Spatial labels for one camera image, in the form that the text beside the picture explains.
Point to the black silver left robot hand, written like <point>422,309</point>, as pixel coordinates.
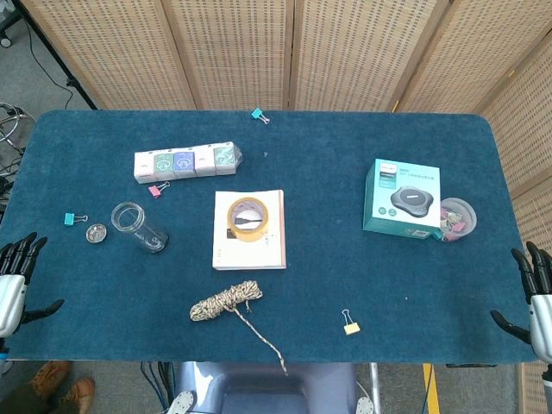
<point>10,297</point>

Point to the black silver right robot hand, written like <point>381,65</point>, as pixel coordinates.
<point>542,319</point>

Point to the clear glass jar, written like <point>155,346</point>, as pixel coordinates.
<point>139,227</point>

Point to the brown shoe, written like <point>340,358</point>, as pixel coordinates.
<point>79,393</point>
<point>51,376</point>

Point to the teal binder clip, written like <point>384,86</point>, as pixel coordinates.
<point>69,218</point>
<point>257,114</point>

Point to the clear tub of binder clips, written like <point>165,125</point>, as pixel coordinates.
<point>459,220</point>

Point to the pink binder clip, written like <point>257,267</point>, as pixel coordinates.
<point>154,190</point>

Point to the metal table leg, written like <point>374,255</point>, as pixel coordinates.
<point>373,386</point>

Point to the teal speakerphone box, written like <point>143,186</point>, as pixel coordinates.
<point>401,200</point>

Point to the yellow binder clip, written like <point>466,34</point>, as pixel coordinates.
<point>352,329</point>

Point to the row of tissue packs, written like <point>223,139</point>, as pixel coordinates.
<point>185,164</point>

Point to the blue table mat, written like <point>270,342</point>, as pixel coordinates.
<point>302,280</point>

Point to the black stand leg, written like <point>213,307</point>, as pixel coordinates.
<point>56,56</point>

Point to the yellow packing tape roll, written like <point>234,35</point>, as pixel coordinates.
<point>248,233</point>

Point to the white paperback book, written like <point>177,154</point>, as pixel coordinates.
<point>254,254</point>

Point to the lavender robot torso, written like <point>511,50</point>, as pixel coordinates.
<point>263,390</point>

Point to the woven folding screen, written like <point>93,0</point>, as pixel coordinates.
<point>241,47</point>

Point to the chrome stool frame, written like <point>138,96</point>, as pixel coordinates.
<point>13,125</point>

